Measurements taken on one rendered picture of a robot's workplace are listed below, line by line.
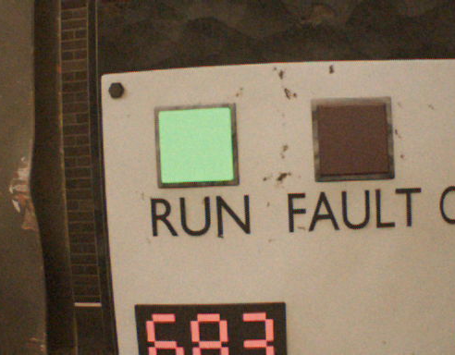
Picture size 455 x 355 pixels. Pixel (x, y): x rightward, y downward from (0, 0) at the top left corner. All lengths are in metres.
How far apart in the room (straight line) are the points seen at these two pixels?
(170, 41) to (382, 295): 0.18
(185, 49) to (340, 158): 0.10
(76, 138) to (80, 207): 0.48
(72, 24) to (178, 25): 6.28
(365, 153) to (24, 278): 2.69
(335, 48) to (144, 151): 0.11
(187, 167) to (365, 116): 0.09
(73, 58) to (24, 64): 3.69
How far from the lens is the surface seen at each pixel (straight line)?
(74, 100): 6.77
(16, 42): 3.12
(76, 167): 6.77
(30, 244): 3.11
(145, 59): 0.53
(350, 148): 0.49
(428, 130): 0.50
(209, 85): 0.50
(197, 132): 0.50
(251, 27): 0.52
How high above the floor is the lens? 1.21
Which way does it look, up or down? 3 degrees down
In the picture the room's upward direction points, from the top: 3 degrees counter-clockwise
